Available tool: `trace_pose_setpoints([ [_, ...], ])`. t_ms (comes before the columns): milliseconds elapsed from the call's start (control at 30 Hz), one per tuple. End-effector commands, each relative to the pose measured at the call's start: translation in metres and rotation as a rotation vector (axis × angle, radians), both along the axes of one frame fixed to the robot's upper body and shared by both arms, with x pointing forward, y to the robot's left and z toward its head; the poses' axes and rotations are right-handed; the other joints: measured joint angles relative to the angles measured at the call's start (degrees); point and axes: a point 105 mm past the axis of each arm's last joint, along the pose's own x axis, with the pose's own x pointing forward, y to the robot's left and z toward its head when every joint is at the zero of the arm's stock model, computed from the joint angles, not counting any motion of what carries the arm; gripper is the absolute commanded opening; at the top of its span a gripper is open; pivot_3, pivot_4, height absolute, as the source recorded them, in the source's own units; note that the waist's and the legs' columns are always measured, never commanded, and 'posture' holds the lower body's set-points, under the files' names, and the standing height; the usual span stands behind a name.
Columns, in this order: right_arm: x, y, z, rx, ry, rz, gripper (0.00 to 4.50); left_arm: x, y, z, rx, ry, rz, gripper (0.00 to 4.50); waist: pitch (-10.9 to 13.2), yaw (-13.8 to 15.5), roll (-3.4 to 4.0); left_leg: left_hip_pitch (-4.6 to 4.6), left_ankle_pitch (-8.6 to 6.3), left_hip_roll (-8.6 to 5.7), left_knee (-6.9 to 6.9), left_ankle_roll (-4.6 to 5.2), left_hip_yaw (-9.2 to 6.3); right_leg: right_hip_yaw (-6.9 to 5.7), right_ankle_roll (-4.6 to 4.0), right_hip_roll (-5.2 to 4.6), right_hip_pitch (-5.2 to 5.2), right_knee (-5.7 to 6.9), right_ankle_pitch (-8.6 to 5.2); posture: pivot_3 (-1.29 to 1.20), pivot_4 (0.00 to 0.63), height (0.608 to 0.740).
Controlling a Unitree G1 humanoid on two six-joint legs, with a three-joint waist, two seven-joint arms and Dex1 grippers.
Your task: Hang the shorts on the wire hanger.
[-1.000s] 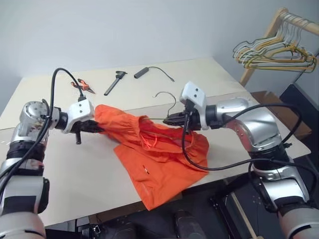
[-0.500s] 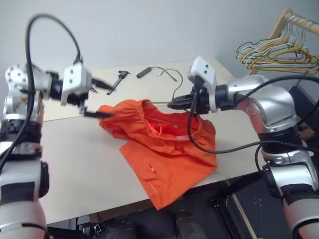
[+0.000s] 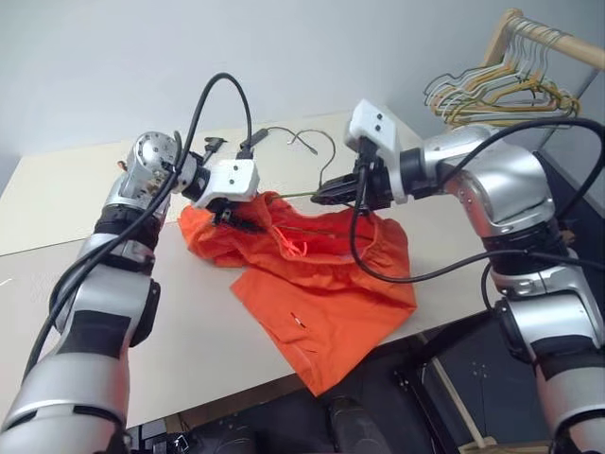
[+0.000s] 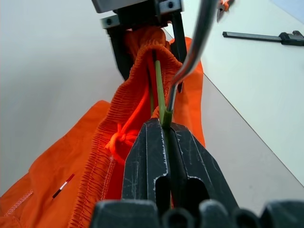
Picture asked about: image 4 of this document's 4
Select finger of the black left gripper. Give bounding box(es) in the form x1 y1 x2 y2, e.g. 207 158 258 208
158 0 189 94
100 14 134 82

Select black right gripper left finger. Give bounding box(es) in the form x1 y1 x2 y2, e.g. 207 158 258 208
122 118 171 210

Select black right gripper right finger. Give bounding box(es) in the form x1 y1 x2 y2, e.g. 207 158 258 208
169 122 239 211

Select thin wire clothes hanger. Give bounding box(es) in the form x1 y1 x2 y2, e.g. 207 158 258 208
149 0 220 209

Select orange shorts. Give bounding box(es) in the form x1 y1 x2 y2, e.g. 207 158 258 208
0 26 206 228

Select orange black pliers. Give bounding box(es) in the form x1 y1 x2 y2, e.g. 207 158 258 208
216 0 235 23

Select black caliper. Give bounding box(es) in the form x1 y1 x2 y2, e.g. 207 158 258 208
222 30 304 47

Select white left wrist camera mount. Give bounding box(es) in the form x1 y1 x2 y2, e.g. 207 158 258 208
91 0 158 14

